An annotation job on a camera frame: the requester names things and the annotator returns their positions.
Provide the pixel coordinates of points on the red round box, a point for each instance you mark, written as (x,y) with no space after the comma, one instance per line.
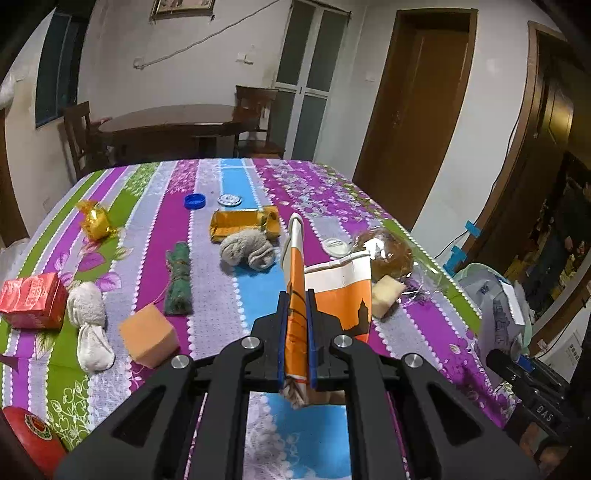
(27,434)

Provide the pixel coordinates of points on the gold foil candy wrapper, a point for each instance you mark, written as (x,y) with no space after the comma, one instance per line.
(97,221)

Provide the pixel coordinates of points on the bread in clear bag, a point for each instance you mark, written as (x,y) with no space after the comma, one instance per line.
(392,254)

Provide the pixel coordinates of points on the wooden chair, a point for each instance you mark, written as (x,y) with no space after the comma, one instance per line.
(76,134)
(254,101)

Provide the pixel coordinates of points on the white round lid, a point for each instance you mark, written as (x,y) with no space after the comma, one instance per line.
(336,246)

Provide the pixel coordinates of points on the orange sponge cube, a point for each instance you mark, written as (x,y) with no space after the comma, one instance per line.
(147,334)

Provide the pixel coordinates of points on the large blue tape patch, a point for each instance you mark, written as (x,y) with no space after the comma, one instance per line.
(457,258)

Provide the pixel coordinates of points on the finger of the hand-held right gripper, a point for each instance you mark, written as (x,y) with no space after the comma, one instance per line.
(508,367)

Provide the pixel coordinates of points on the floral striped tablecloth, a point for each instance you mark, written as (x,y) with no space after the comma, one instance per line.
(212,295)

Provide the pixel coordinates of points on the small blue tape strip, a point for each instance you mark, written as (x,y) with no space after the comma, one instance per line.
(472,228)

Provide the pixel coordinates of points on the red cardboard box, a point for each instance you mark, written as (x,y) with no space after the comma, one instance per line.
(32,300)

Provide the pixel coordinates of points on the pale yellow sponge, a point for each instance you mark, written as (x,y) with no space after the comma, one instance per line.
(388,295)

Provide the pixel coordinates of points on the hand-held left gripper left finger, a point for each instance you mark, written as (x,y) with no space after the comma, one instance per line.
(282,323)

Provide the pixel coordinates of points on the brown wooden door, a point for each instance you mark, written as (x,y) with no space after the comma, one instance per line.
(415,115)

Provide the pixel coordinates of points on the white sock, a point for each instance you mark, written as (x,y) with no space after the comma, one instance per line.
(90,314)

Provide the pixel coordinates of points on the blue bottle cap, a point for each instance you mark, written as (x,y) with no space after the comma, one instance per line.
(195,201)

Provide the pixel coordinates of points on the green cloth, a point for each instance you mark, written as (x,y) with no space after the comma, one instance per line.
(179,286)

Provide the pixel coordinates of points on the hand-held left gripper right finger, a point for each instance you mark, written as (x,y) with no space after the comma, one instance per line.
(313,350)

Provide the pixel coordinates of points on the dark window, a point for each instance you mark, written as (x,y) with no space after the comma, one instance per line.
(57,69)

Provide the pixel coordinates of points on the white frosted glass door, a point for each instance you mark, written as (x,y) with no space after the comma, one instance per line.
(300,69)

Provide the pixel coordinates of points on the dark wooden doorway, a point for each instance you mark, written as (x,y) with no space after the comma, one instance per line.
(549,138)

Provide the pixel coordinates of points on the small patterned tin lid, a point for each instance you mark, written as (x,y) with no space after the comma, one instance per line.
(229,200)

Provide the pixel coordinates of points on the yellow snack packet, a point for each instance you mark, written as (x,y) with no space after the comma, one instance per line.
(235,224)

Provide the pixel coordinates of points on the white wall switch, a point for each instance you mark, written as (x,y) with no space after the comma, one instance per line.
(244,58)

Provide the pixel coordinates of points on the orange white paper bag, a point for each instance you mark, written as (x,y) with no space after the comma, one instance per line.
(339,300)

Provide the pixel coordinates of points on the trash bin with green bag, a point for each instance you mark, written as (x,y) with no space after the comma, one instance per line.
(471,271)

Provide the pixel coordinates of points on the framed wall picture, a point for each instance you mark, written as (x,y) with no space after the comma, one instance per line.
(182,7)

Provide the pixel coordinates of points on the person's right hand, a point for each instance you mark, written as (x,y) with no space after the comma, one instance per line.
(533,438)

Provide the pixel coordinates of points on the wooden dining table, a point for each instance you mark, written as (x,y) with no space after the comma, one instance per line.
(171,120)

